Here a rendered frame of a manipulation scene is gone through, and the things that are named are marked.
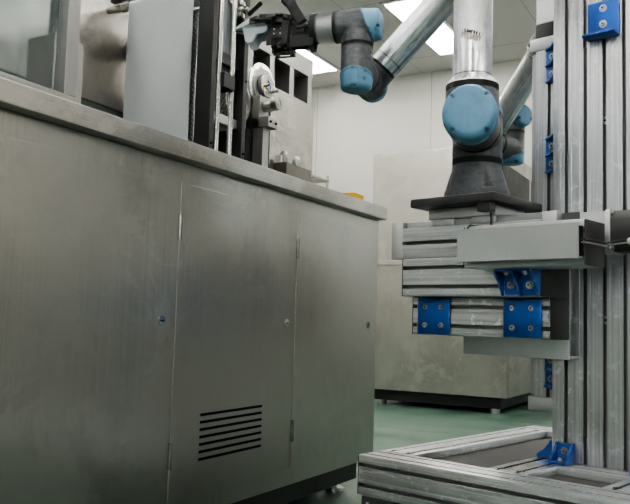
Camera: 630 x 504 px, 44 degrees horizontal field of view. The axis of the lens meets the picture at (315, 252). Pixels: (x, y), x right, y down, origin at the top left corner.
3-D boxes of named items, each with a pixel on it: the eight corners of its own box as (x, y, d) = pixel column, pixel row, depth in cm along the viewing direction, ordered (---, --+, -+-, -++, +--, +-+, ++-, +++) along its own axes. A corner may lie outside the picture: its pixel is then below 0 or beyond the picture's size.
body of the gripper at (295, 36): (262, 44, 183) (311, 40, 179) (265, 11, 185) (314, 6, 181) (273, 59, 190) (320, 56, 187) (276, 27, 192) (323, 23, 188)
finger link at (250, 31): (228, 42, 187) (264, 39, 184) (230, 19, 188) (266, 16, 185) (233, 48, 189) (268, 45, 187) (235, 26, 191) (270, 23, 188)
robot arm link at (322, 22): (332, 4, 180) (341, 22, 188) (313, 6, 181) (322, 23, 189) (330, 34, 178) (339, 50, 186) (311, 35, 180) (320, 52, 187)
